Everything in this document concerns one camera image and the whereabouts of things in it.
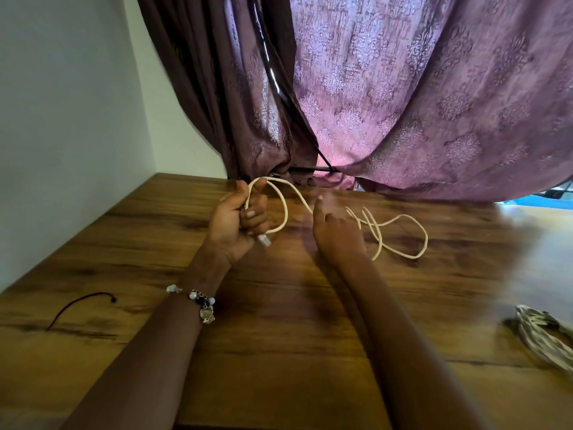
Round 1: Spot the beaded charm bracelet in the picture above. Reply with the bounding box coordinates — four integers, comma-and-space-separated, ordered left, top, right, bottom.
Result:
166, 284, 216, 325

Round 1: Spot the patterned cloth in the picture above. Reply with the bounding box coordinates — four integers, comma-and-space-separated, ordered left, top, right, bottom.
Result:
505, 304, 573, 380

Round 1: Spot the person's left forearm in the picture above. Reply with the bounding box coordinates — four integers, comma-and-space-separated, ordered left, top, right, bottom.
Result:
63, 243, 232, 430

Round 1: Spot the black cord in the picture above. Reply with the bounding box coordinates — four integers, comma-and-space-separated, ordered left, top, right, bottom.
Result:
45, 292, 118, 332

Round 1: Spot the person's right hand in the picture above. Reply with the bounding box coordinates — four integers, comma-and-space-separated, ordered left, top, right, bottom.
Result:
312, 195, 368, 269

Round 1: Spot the person's right forearm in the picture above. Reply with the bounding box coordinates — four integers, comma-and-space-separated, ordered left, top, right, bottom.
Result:
336, 251, 491, 430

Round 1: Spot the dark brown curtain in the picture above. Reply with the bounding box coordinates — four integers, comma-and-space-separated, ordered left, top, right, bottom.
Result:
135, 0, 319, 186

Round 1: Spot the purple patterned curtain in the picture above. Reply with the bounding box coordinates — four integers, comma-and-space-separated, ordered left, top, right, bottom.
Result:
289, 0, 573, 203

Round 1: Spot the person's left hand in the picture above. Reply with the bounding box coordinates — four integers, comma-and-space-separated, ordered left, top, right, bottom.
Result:
204, 180, 273, 266

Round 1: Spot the white charging cable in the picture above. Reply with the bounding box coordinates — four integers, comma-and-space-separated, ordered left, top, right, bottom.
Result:
244, 176, 429, 261

